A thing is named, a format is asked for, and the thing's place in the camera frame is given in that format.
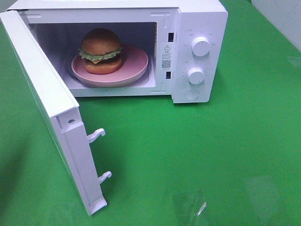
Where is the pink plate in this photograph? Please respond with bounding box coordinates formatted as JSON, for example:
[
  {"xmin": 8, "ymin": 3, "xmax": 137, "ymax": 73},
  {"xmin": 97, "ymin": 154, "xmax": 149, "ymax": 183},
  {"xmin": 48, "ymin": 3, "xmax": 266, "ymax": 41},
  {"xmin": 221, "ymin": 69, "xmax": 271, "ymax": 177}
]
[{"xmin": 71, "ymin": 45, "xmax": 149, "ymax": 88}]

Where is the burger with lettuce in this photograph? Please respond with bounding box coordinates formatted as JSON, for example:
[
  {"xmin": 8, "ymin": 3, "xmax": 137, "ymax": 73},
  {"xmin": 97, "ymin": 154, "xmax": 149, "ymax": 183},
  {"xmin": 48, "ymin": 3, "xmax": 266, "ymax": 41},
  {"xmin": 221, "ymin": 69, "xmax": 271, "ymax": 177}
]
[{"xmin": 79, "ymin": 28, "xmax": 122, "ymax": 74}]

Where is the white microwave door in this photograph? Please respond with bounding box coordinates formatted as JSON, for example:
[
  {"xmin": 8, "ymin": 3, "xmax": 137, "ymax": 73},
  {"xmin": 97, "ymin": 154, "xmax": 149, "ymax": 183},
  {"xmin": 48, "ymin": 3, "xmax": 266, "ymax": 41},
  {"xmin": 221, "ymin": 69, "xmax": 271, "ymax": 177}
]
[{"xmin": 0, "ymin": 10, "xmax": 111, "ymax": 215}]

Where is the lower white microwave knob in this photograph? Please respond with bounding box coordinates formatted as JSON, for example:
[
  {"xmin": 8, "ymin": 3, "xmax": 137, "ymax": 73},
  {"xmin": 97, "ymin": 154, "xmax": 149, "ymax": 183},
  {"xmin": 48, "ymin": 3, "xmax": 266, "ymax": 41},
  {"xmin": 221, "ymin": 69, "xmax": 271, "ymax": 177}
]
[{"xmin": 188, "ymin": 67, "xmax": 205, "ymax": 85}]

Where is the white microwave knob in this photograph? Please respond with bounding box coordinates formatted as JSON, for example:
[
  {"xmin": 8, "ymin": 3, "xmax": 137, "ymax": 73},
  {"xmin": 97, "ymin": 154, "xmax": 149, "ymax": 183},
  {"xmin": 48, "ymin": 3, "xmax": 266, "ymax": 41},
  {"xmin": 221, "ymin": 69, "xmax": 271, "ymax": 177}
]
[
  {"xmin": 191, "ymin": 35, "xmax": 210, "ymax": 57},
  {"xmin": 188, "ymin": 67, "xmax": 205, "ymax": 85}
]

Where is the white microwave oven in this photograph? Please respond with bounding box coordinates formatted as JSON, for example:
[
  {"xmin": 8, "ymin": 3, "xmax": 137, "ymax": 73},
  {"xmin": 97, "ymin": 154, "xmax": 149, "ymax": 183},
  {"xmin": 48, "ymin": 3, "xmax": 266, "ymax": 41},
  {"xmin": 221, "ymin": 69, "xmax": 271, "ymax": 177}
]
[{"xmin": 6, "ymin": 0, "xmax": 228, "ymax": 103}]

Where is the upper white microwave knob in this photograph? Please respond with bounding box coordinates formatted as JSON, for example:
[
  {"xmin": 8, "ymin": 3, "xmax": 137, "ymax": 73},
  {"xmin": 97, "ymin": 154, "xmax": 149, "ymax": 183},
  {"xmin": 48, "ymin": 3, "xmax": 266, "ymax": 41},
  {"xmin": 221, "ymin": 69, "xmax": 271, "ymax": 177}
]
[{"xmin": 191, "ymin": 35, "xmax": 210, "ymax": 57}]

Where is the glass microwave turntable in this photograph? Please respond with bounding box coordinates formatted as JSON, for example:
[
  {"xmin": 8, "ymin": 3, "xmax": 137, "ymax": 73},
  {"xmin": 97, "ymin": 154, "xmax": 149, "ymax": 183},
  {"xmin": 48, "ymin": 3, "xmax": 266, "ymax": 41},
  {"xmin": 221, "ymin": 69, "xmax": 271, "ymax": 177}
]
[{"xmin": 61, "ymin": 58, "xmax": 155, "ymax": 89}]

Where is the clear tape patch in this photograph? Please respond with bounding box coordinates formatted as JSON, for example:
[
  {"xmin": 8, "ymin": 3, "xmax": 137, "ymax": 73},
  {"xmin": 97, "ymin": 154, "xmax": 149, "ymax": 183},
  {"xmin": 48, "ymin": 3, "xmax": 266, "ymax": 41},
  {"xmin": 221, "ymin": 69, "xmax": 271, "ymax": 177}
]
[
  {"xmin": 244, "ymin": 176, "xmax": 280, "ymax": 223},
  {"xmin": 173, "ymin": 190, "xmax": 207, "ymax": 218}
]

